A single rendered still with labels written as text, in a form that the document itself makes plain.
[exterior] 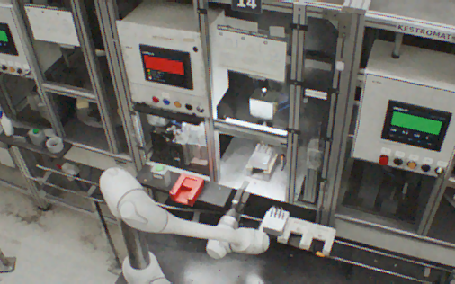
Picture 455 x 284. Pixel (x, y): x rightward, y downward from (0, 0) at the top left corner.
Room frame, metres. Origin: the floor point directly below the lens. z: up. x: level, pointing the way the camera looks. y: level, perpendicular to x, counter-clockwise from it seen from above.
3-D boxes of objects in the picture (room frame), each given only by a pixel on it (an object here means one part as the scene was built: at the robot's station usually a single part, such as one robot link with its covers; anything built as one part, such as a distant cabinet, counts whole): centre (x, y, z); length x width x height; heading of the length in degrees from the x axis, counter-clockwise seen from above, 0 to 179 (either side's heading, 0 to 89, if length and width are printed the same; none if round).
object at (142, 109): (1.84, 0.30, 1.37); 0.36 x 0.04 x 0.04; 66
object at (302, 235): (1.45, -0.30, 0.84); 0.36 x 0.14 x 0.10; 66
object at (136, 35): (1.97, 0.25, 1.60); 0.42 x 0.29 x 0.46; 66
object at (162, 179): (1.80, 0.38, 0.97); 0.08 x 0.08 x 0.12; 66
